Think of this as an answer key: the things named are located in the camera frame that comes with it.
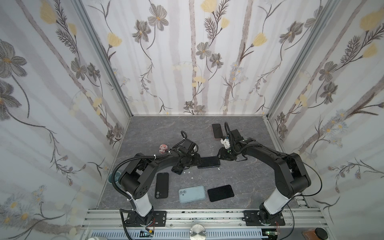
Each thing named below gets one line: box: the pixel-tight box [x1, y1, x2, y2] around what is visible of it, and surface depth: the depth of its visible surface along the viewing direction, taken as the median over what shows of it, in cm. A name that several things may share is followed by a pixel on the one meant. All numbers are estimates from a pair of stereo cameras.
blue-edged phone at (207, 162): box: [197, 156, 221, 169], surface depth 93 cm
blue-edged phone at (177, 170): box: [171, 166, 184, 175], surface depth 93 cm
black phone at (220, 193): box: [207, 184, 235, 202], surface depth 86 cm
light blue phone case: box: [178, 185, 206, 204], surface depth 84 cm
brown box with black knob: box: [302, 227, 328, 240], surface depth 64 cm
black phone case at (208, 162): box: [197, 156, 221, 169], surface depth 93 cm
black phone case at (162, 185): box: [155, 172, 169, 199], surface depth 86 cm
